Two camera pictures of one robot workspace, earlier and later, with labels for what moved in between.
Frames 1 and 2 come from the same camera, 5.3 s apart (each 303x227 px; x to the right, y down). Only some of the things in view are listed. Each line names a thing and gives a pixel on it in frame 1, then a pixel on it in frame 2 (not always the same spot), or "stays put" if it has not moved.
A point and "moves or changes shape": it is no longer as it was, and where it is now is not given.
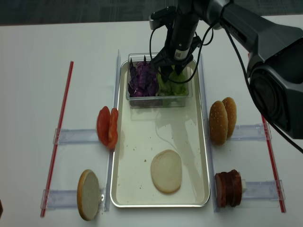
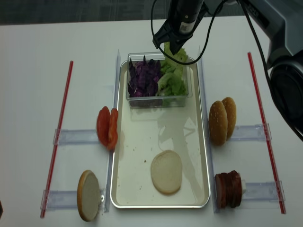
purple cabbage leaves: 143,81 stays put
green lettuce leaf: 173,76 moves or changes shape
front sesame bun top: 218,123 stays put
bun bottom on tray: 166,171 stays put
